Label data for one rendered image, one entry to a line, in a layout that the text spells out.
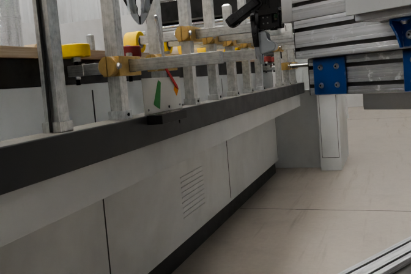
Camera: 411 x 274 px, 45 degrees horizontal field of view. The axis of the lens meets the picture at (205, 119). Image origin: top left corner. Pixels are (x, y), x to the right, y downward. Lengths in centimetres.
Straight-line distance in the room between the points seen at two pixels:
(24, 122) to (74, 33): 1127
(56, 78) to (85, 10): 1138
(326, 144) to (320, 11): 286
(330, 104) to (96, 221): 268
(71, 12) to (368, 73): 1172
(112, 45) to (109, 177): 33
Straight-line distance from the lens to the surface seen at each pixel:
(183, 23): 174
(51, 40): 106
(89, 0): 1237
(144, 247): 186
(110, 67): 125
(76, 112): 149
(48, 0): 108
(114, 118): 128
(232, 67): 220
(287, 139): 415
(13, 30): 561
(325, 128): 396
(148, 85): 139
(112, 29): 128
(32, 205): 102
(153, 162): 145
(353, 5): 98
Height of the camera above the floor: 79
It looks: 5 degrees down
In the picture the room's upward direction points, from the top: 5 degrees counter-clockwise
